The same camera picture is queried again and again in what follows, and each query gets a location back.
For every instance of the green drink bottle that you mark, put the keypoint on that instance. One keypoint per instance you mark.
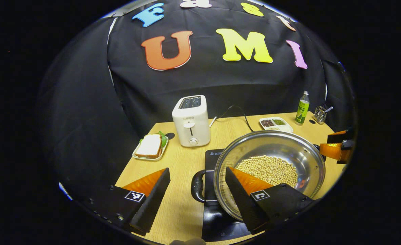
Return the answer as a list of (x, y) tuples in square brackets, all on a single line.
[(302, 110)]

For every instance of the white toaster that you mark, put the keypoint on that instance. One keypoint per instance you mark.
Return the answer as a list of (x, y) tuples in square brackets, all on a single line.
[(190, 122)]

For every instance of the white divided bean tray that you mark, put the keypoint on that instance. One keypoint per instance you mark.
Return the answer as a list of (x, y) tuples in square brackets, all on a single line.
[(285, 128)]

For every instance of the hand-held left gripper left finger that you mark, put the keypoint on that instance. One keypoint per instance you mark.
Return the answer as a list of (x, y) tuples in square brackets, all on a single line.
[(152, 204)]

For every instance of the black induction cooktop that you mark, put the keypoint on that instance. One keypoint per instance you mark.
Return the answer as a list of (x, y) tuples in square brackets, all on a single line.
[(217, 221)]

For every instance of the pile of soybeans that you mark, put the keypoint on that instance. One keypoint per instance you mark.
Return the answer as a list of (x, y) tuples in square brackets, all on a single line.
[(271, 168)]

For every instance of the stainless steel pot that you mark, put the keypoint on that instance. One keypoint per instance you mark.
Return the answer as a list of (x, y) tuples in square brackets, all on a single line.
[(275, 144)]

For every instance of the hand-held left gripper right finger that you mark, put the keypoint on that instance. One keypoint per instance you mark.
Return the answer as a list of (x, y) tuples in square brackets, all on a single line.
[(243, 204)]

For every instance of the metal spoon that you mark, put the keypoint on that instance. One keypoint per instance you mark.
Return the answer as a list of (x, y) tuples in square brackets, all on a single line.
[(329, 109)]

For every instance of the toast sandwich with lettuce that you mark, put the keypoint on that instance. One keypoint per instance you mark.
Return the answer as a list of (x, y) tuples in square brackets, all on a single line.
[(150, 145)]

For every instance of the white sandwich plate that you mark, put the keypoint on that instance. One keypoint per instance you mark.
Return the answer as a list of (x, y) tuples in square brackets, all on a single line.
[(144, 158)]

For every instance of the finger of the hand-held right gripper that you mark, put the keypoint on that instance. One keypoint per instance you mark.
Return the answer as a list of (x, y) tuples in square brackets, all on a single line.
[(339, 136), (331, 151)]

